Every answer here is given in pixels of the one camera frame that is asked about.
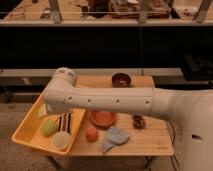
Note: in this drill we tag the dark maroon bowl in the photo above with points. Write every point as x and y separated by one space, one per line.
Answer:
121 80

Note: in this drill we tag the brown grape cluster toy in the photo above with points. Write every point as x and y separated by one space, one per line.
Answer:
139 122

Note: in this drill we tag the grey crumpled cloth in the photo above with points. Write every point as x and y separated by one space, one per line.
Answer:
114 137

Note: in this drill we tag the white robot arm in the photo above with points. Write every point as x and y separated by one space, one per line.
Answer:
192 109

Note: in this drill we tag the green plastic cup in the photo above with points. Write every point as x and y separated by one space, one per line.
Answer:
49 128

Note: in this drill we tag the wooden table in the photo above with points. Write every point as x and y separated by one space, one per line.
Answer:
153 140

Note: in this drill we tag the orange round toy fruit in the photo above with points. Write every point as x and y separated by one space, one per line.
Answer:
91 134

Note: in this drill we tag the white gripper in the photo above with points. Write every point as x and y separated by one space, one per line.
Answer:
43 111

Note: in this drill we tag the white paper cup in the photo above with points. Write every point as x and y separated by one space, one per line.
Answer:
60 140

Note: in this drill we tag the yellow plastic bin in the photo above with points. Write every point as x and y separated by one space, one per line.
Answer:
28 132

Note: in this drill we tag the orange plastic bowl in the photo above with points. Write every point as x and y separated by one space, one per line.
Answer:
103 118

